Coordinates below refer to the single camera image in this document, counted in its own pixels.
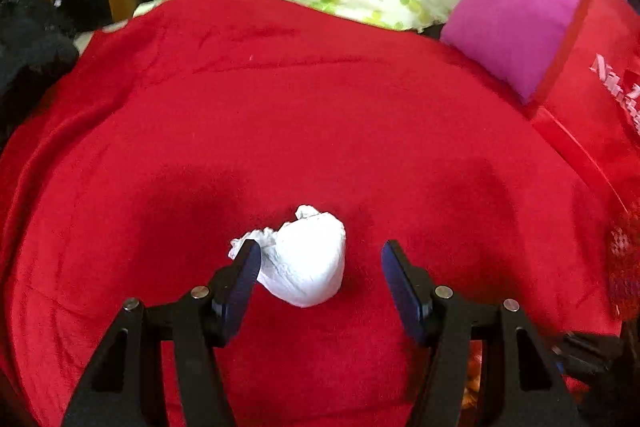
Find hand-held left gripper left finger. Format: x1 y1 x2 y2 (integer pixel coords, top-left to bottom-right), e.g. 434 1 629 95
60 238 263 427

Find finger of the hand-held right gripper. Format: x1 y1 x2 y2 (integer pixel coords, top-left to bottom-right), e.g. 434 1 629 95
550 331 623 375

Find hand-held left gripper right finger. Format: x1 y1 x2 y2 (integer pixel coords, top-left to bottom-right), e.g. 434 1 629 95
381 239 583 427

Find white tissue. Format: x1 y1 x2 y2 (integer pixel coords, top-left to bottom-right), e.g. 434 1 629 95
229 205 347 308

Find red woven plastic basket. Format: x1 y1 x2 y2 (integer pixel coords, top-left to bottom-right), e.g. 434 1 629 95
607 207 640 323

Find orange candy wrapper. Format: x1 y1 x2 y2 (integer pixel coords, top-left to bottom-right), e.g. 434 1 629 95
462 339 483 410

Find red cloth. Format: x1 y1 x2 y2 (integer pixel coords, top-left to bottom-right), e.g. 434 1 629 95
0 0 626 427

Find red paper gift bag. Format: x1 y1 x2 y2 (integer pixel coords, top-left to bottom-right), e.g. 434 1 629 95
530 0 640 218

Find pink pillow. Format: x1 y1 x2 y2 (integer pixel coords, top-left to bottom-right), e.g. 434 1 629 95
440 0 586 104

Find black clothes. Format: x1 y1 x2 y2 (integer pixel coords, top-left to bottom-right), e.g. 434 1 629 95
0 0 81 138

